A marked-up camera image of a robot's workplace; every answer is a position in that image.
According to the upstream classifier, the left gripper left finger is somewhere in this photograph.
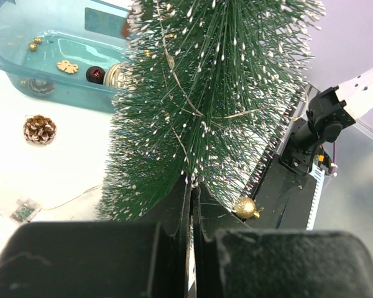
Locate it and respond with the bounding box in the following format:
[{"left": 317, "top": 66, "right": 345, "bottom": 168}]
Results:
[{"left": 0, "top": 179, "right": 191, "bottom": 297}]

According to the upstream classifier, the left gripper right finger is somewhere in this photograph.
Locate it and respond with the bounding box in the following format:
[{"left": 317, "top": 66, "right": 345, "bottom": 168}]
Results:
[{"left": 191, "top": 185, "right": 373, "bottom": 297}]

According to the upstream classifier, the gold glitter ball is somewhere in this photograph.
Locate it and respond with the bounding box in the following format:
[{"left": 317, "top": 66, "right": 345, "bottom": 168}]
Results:
[{"left": 233, "top": 197, "right": 264, "bottom": 219}]

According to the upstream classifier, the large frosted pine cone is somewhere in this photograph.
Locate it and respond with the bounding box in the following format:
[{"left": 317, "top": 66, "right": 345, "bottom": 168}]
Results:
[{"left": 22, "top": 115, "right": 57, "bottom": 145}]

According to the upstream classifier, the small green christmas tree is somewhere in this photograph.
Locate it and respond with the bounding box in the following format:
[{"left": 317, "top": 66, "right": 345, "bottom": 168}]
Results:
[{"left": 97, "top": 1, "right": 326, "bottom": 221}]

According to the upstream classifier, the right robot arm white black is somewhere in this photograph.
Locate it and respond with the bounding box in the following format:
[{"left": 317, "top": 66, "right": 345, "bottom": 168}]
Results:
[{"left": 280, "top": 67, "right": 373, "bottom": 176}]

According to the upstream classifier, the clear battery box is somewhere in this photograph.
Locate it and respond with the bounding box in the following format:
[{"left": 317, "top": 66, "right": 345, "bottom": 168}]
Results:
[{"left": 9, "top": 199, "right": 42, "bottom": 224}]

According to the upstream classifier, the large silver gold bauble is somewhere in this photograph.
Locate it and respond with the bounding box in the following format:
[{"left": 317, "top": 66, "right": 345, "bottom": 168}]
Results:
[{"left": 103, "top": 63, "right": 127, "bottom": 89}]

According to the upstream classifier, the brown bauble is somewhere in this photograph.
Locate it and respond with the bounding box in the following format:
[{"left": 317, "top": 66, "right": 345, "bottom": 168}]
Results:
[{"left": 85, "top": 66, "right": 106, "bottom": 84}]

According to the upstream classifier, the gold flower ornament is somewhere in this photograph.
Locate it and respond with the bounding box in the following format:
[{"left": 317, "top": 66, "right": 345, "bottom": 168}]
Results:
[{"left": 57, "top": 60, "right": 79, "bottom": 75}]

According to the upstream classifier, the teal plastic bin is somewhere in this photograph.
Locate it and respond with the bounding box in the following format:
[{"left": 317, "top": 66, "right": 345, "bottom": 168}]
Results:
[{"left": 0, "top": 1, "right": 131, "bottom": 114}]

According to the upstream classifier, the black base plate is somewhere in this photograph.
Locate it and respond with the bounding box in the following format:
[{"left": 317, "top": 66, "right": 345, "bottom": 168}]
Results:
[{"left": 242, "top": 93, "right": 318, "bottom": 230}]

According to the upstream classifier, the white slotted cable duct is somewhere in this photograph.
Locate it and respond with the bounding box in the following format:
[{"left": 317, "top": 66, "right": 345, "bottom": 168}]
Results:
[{"left": 306, "top": 165, "right": 325, "bottom": 230}]

